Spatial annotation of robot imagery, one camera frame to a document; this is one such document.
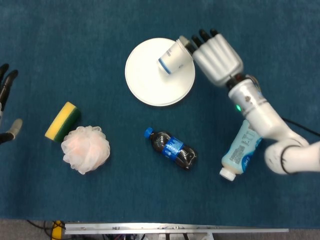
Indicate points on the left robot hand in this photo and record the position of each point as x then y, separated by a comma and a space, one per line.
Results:
6, 82

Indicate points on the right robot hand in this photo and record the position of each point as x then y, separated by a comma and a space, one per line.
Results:
217, 60

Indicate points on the white paper cup blue print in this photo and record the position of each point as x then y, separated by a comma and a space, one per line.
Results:
173, 60

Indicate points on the yellow green sponge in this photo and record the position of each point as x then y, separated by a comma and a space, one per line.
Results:
62, 120

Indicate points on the white light-blue plastic bottle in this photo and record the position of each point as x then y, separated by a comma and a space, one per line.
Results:
237, 155

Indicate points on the cola bottle blue label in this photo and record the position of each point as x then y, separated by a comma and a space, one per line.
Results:
172, 147

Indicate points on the pink mesh bath loofah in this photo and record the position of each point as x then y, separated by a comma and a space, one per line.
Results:
85, 150

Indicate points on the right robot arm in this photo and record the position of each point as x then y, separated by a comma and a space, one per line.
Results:
260, 112

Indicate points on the white paper plate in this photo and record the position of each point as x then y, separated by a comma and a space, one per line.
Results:
150, 87

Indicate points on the teal table cloth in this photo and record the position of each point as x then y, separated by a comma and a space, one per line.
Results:
150, 195

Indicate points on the yellow bracket under table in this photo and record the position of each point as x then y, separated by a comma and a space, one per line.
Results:
58, 228

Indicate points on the aluminium profile rail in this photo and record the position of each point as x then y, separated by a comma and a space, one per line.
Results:
175, 228

